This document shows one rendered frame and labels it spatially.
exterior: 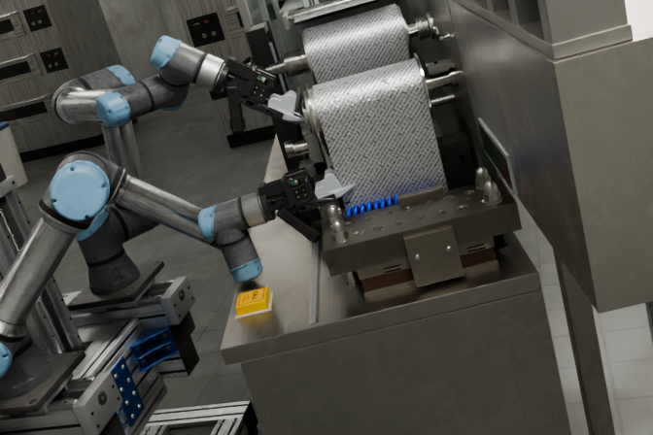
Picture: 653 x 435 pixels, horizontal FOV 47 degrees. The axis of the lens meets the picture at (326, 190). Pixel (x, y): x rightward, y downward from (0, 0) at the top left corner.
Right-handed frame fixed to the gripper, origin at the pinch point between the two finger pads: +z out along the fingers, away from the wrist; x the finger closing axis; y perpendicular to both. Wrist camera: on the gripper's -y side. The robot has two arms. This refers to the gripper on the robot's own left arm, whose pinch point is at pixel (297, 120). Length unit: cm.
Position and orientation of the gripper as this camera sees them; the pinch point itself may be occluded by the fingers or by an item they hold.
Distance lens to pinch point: 175.0
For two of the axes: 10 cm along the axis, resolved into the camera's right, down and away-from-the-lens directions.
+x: 0.0, -3.2, 9.5
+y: 4.1, -8.6, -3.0
